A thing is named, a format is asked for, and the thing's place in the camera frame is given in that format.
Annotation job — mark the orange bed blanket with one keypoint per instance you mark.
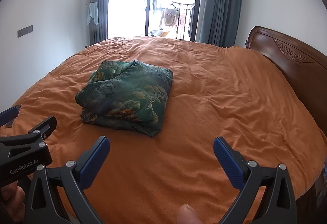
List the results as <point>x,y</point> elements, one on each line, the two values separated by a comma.
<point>217,101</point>

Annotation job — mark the grey wall switch panel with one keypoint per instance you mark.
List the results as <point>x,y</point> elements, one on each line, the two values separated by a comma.
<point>25,30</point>

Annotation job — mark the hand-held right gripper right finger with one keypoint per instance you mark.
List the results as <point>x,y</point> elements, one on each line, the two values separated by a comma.
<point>228,160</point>

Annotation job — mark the wooden headboard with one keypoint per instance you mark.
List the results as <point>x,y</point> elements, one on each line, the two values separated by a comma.
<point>291,60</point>

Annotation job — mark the green pine-print garment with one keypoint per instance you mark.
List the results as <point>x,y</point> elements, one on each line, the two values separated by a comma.
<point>127,96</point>

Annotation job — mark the person's right hand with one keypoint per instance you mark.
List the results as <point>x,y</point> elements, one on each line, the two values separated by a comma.
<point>189,216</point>

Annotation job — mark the sliding glass door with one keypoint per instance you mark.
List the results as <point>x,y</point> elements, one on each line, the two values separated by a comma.
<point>153,1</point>

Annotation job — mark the person's left hand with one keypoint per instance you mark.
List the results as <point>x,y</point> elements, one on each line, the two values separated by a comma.
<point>10,201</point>

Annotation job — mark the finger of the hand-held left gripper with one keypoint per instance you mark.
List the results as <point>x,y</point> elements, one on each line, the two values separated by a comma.
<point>46,125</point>
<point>7,115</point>

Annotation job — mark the brown hanging garment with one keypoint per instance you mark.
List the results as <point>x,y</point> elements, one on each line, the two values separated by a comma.
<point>170,18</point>

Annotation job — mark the grey-blue curtain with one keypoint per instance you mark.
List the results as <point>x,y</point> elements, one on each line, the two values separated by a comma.
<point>101,4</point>
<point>221,4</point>

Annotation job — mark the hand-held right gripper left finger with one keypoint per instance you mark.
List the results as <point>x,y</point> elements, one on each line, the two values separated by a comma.
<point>94,160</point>

